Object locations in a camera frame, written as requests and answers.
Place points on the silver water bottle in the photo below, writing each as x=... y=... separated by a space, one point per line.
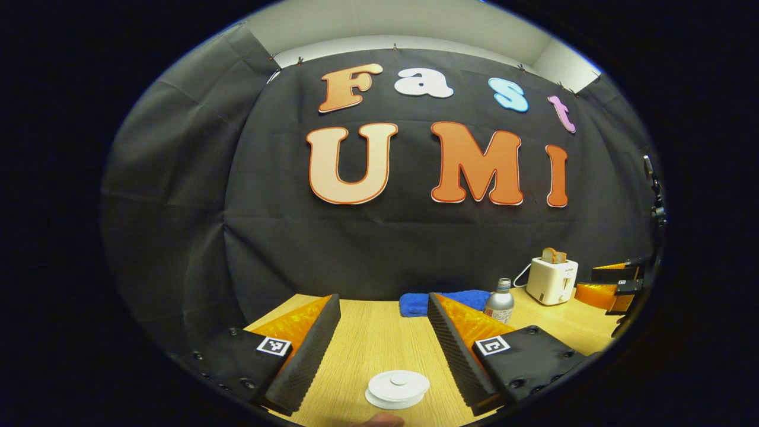
x=500 y=302

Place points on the white toaster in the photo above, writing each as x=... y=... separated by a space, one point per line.
x=551 y=281

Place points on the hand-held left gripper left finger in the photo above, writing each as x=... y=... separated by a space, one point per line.
x=308 y=362

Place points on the blue towel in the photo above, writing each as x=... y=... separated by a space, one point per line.
x=418 y=302

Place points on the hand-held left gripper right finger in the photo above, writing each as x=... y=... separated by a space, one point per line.
x=456 y=356

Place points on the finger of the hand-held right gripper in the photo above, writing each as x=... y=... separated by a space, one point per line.
x=599 y=295
x=616 y=273

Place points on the white teacup lid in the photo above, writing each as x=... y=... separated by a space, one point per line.
x=398 y=384

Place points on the white saucer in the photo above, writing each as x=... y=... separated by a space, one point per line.
x=385 y=403

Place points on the toast bread slice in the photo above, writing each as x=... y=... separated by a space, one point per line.
x=561 y=258
x=549 y=255

